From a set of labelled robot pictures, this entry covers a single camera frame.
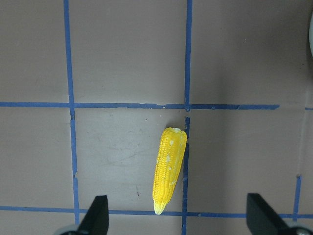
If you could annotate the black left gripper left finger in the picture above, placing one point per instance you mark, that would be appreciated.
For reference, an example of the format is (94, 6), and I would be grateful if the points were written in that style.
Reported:
(96, 221)

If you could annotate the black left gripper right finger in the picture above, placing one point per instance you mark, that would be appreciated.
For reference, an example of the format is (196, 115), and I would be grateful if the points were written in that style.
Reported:
(261, 219)

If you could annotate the yellow corn cob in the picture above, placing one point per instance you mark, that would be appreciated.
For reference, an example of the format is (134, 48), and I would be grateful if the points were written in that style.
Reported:
(171, 151)

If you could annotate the pale green cooking pot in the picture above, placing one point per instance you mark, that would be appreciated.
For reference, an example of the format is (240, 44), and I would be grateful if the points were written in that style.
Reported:
(311, 35)

